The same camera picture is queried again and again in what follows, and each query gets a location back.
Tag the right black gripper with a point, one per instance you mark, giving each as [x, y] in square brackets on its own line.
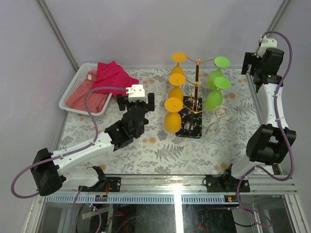
[250, 58]

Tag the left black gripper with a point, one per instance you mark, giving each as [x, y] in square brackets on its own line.
[123, 101]

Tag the orange wine glass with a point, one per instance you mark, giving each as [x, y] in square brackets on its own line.
[176, 80]
[178, 58]
[172, 120]

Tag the green plastic wine glass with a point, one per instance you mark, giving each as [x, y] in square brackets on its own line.
[215, 97]

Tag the gold wine glass rack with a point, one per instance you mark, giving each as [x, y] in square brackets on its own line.
[193, 108]

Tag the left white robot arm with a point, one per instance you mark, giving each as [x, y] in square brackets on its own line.
[55, 170]

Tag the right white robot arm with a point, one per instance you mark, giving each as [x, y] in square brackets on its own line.
[272, 141]

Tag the magenta cloth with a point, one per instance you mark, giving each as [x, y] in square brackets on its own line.
[112, 75]

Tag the salmon pink cloth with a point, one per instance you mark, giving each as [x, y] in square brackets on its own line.
[95, 101]

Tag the floral table mat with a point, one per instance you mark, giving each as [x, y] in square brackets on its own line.
[160, 152]

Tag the white plastic basket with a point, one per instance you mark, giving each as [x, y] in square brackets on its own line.
[78, 78]

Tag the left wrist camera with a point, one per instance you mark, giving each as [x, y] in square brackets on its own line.
[136, 93]

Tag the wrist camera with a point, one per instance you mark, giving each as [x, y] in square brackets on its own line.
[264, 43]
[136, 93]

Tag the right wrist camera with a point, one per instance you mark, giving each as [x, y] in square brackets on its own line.
[264, 43]

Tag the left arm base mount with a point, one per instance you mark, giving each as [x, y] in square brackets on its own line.
[107, 183]

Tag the aluminium front rail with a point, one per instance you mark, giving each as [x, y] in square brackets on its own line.
[188, 184]

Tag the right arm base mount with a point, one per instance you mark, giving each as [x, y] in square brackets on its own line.
[221, 183]

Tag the blue cable duct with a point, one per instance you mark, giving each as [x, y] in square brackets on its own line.
[141, 199]

